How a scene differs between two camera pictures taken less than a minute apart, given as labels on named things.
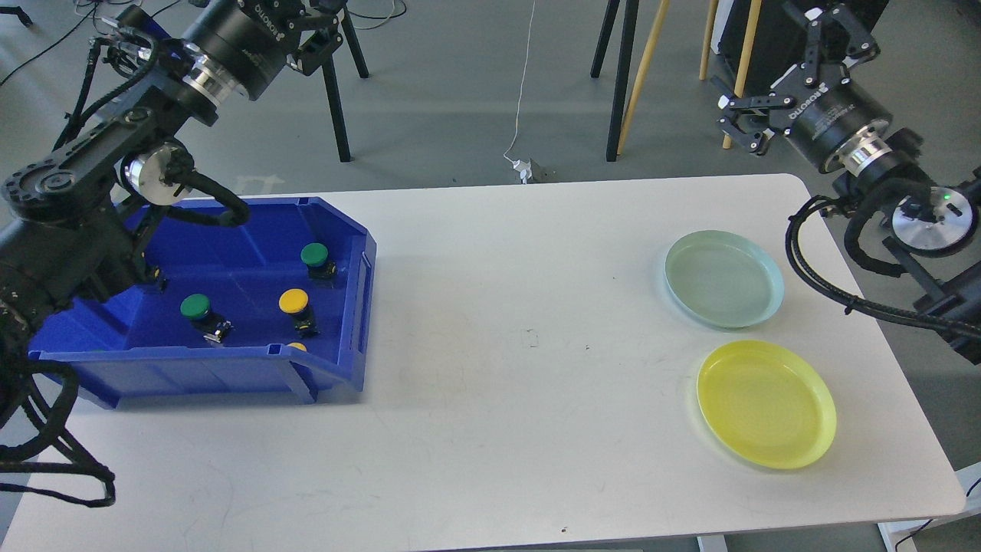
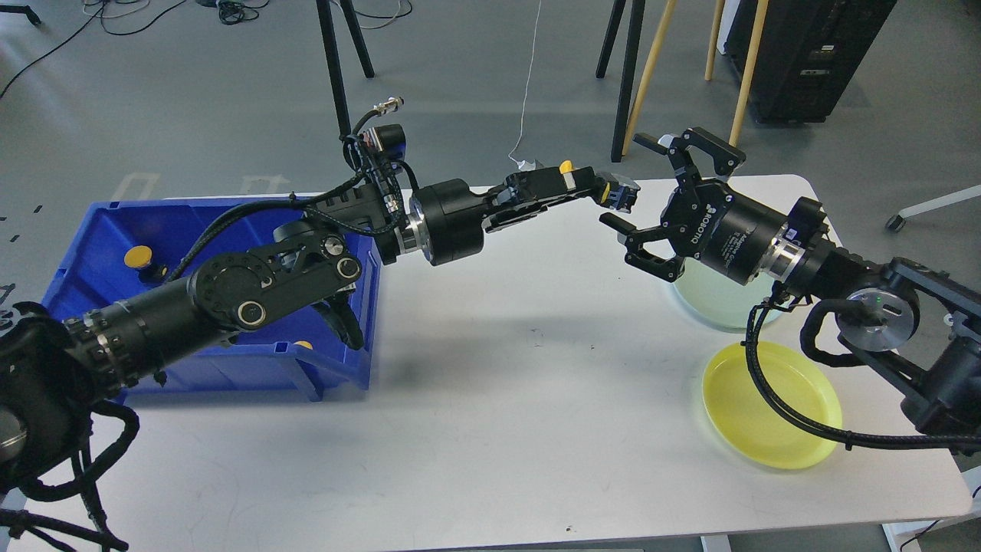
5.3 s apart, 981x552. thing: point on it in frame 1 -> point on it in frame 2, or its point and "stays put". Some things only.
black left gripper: [248, 41] -> [449, 219]
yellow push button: [295, 302] -> [616, 191]
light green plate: [724, 280] stays put
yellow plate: [766, 405] stays put
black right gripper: [813, 117] -> [726, 231]
